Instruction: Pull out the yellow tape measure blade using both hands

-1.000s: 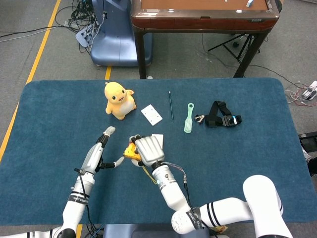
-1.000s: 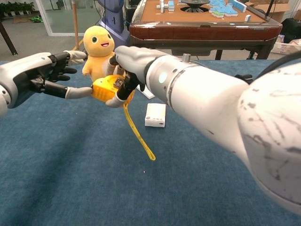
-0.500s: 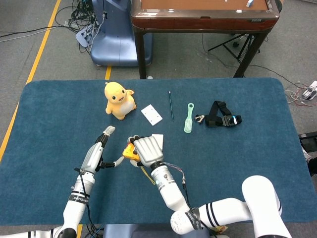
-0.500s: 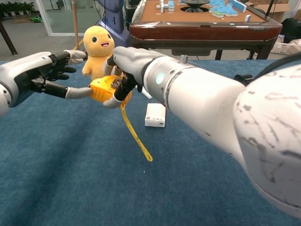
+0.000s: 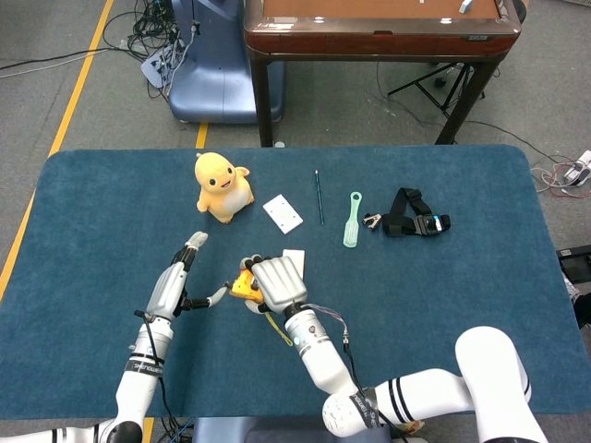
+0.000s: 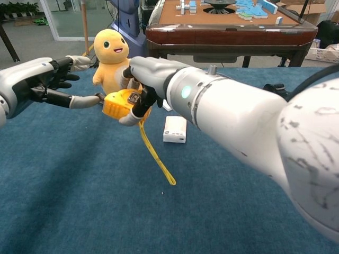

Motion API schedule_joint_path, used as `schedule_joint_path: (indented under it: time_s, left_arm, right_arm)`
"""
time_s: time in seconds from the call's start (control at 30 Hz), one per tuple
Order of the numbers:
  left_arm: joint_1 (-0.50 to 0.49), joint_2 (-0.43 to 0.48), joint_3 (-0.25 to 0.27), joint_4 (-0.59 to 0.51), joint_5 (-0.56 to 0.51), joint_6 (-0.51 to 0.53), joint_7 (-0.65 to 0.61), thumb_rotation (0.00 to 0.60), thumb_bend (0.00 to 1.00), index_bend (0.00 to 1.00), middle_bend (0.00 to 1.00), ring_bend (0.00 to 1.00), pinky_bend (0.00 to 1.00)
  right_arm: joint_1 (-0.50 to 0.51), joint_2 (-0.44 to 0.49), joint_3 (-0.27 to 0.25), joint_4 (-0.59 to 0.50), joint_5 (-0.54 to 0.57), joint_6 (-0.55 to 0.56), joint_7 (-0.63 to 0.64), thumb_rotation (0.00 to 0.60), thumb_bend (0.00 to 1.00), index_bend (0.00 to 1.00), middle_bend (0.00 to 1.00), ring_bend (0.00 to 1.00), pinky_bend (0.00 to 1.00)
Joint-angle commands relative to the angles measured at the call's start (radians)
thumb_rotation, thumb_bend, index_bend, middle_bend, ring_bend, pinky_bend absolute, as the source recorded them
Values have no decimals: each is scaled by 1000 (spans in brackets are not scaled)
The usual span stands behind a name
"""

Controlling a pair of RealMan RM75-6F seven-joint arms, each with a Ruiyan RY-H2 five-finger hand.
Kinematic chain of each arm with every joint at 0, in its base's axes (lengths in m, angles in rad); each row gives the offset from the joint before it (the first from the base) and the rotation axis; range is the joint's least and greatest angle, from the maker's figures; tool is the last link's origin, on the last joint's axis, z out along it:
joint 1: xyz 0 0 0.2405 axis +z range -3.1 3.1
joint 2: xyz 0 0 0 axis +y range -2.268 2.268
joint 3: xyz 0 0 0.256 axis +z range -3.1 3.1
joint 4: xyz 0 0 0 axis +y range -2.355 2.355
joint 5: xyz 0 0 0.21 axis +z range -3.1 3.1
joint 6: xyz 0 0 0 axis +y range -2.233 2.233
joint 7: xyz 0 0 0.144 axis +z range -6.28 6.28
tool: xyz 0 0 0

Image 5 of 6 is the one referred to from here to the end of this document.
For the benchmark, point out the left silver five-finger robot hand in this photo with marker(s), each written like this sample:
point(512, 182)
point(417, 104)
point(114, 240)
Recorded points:
point(168, 290)

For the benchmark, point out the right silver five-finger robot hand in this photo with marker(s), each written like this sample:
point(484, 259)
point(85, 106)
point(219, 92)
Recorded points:
point(279, 283)

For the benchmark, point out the yellow tape measure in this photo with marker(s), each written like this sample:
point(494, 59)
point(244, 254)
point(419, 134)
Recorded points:
point(244, 287)

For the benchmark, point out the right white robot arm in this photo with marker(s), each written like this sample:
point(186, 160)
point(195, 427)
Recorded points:
point(323, 360)

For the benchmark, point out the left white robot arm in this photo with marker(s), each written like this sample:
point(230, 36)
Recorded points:
point(138, 383)

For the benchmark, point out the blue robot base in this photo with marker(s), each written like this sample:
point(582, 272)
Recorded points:
point(217, 69)

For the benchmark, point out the white rectangular box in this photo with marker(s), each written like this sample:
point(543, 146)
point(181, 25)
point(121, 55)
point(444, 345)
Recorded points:
point(297, 258)

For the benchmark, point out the white plate with holes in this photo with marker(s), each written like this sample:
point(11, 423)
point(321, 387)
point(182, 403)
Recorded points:
point(282, 213)

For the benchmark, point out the dark green pencil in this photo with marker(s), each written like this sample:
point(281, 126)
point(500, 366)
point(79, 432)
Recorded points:
point(319, 198)

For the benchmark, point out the mint green plastic spatula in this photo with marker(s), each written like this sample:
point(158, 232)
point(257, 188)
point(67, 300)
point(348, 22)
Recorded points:
point(352, 223)

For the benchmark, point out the yellow plush duck toy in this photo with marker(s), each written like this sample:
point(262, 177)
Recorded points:
point(221, 191)

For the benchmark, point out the small black metal clip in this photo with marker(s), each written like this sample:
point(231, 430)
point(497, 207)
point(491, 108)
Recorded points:
point(371, 220)

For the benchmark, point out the blue felt table mat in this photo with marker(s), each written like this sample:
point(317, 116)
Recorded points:
point(415, 286)

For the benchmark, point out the blue grey robot torso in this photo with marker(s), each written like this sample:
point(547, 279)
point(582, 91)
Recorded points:
point(258, 431)

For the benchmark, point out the yellow patterned toy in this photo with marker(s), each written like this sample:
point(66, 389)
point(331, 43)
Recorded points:
point(413, 425)

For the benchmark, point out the black tripod stand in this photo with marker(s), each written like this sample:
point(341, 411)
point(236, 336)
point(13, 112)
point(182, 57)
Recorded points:
point(438, 85)

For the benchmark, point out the brown wooden table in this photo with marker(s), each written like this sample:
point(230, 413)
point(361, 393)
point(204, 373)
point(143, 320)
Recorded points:
point(378, 37)

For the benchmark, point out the black flat box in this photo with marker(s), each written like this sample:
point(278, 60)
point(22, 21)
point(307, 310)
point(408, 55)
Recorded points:
point(576, 265)

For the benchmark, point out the white power strip with plugs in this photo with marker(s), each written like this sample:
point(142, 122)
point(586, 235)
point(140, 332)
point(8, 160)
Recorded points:
point(579, 168)

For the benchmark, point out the white blue small block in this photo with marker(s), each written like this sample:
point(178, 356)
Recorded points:
point(466, 5)

